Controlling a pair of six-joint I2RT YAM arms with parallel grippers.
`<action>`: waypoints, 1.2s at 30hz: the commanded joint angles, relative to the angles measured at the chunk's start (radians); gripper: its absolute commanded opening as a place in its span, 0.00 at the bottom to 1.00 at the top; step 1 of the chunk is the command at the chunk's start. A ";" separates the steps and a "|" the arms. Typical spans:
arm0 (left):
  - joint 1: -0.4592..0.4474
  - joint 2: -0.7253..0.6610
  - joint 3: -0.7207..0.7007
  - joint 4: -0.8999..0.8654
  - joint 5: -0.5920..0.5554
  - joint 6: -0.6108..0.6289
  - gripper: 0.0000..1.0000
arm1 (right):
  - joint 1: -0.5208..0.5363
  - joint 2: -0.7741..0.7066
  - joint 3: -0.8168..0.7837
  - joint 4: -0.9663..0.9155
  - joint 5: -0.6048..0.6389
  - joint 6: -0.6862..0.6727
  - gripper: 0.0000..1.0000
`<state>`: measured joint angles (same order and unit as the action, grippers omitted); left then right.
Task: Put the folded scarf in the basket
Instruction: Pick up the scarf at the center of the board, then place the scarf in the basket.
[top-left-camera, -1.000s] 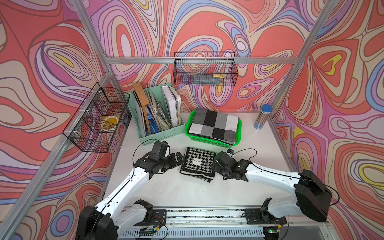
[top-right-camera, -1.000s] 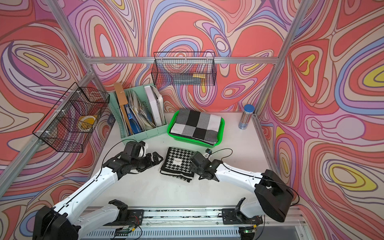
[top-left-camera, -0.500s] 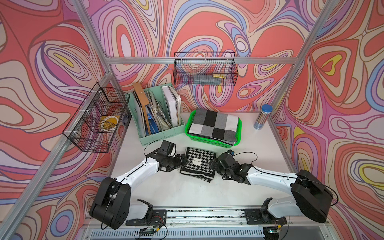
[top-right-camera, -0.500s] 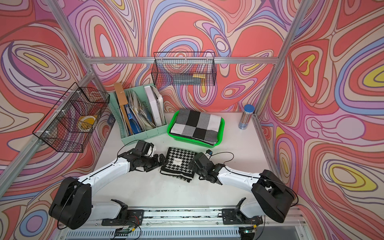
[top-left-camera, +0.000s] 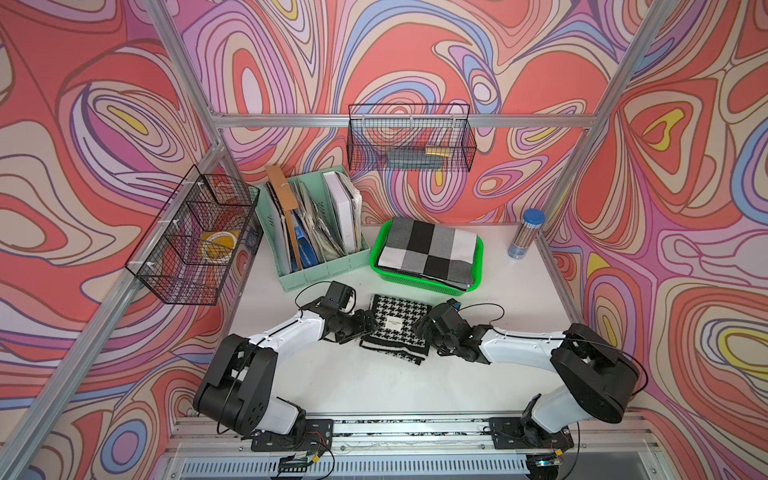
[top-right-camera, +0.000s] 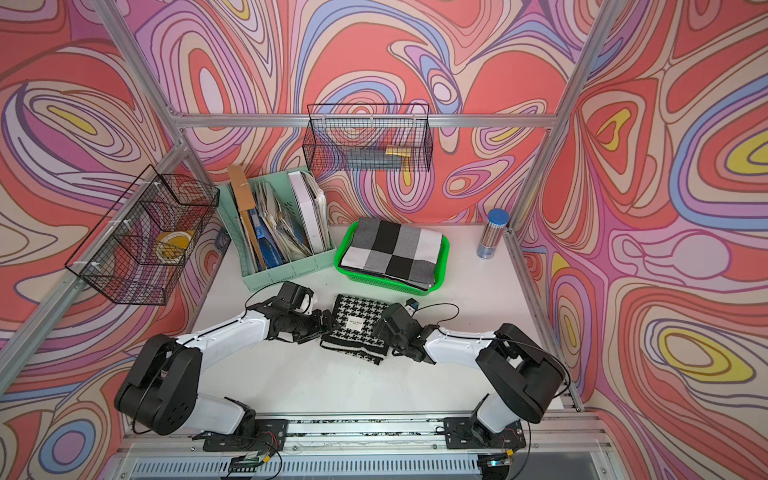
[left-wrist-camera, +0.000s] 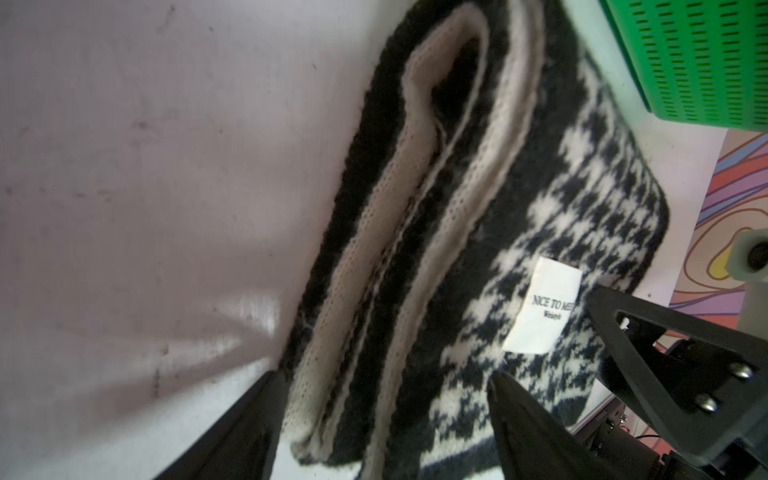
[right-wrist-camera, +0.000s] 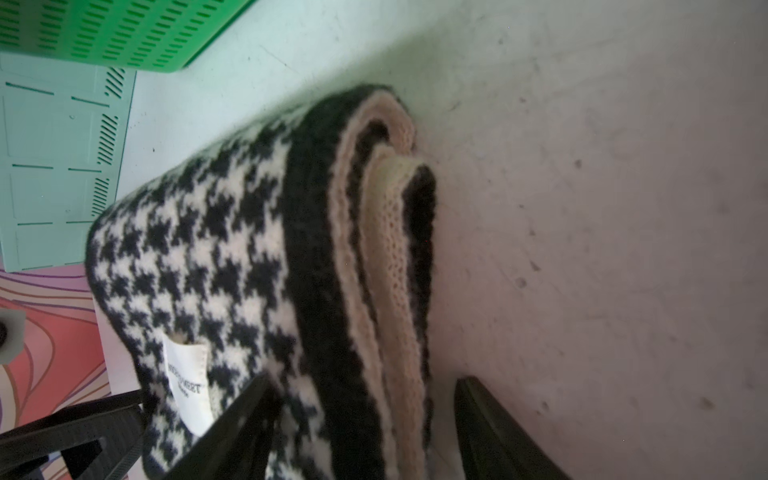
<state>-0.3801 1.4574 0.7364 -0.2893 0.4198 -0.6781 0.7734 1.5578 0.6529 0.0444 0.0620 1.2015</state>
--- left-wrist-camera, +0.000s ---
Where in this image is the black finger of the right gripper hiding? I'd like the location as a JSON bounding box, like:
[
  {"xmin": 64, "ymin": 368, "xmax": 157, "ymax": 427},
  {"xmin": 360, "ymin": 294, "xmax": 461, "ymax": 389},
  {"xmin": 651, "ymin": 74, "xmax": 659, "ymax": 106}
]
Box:
[{"xmin": 586, "ymin": 286, "xmax": 767, "ymax": 468}]

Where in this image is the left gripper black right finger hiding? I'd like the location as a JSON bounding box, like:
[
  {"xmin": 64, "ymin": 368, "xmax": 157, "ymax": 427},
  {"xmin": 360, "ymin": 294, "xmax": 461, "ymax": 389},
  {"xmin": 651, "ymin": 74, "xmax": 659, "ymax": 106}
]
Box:
[{"xmin": 487, "ymin": 371, "xmax": 622, "ymax": 480}]

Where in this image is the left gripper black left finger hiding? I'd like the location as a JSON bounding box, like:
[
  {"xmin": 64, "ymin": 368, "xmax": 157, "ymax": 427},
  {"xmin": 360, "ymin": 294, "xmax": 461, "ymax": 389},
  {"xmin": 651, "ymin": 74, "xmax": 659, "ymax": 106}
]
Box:
[{"xmin": 157, "ymin": 371, "xmax": 288, "ymax": 480}]

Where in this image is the houndstooth black white scarf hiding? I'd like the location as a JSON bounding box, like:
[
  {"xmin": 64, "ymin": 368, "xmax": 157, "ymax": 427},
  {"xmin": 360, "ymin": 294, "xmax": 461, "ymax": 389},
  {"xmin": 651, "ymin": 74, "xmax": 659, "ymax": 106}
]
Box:
[{"xmin": 280, "ymin": 1, "xmax": 669, "ymax": 479}]

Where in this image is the green plastic basket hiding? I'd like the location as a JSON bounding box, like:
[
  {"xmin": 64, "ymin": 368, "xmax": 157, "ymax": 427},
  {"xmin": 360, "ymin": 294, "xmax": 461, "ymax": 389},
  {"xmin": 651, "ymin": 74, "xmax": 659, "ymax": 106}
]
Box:
[{"xmin": 601, "ymin": 0, "xmax": 767, "ymax": 132}]

